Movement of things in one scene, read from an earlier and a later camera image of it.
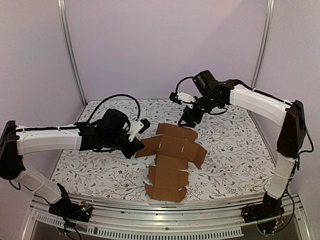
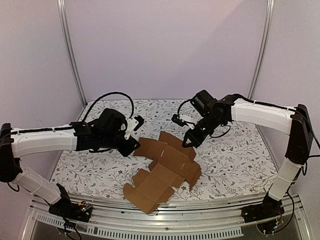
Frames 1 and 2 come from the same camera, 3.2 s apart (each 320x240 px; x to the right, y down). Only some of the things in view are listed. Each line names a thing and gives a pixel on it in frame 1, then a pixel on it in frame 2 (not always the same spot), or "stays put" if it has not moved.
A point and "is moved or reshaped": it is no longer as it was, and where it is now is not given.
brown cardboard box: [173, 149] is moved or reshaped
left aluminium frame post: [65, 28] stays put
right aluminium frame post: [264, 42] stays put
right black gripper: [190, 113] → [196, 133]
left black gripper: [137, 145] stays put
